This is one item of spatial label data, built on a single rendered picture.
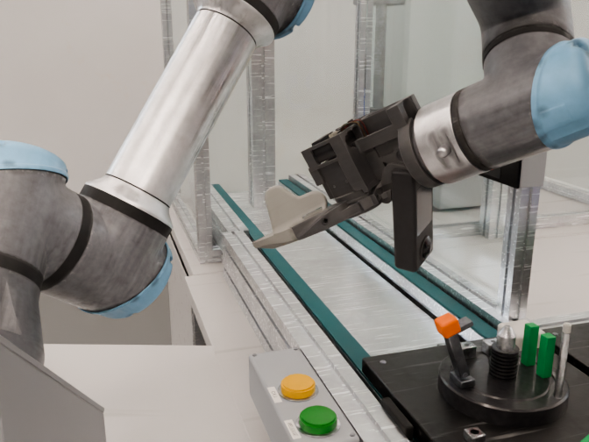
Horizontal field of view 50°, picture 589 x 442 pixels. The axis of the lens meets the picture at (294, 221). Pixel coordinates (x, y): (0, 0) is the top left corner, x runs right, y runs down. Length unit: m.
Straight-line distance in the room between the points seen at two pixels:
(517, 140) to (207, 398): 0.60
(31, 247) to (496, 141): 0.44
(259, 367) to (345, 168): 0.31
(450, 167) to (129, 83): 3.84
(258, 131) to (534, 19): 1.17
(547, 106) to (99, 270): 0.48
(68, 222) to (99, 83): 3.70
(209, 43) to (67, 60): 3.66
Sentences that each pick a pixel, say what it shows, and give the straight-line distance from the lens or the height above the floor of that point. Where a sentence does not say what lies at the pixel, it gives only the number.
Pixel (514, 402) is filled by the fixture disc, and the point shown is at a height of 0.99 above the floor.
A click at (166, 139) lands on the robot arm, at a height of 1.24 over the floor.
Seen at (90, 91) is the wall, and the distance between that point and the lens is 4.40.
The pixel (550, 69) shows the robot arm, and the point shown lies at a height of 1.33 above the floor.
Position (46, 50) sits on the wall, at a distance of 4.47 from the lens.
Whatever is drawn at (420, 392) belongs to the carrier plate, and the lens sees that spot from 0.76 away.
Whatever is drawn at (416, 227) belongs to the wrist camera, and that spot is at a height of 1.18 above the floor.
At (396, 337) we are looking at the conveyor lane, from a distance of 1.00.
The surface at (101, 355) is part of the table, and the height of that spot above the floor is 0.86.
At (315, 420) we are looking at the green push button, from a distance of 0.69.
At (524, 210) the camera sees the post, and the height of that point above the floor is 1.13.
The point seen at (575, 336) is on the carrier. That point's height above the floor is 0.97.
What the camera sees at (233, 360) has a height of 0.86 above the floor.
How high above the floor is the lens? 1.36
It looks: 16 degrees down
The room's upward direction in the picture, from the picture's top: straight up
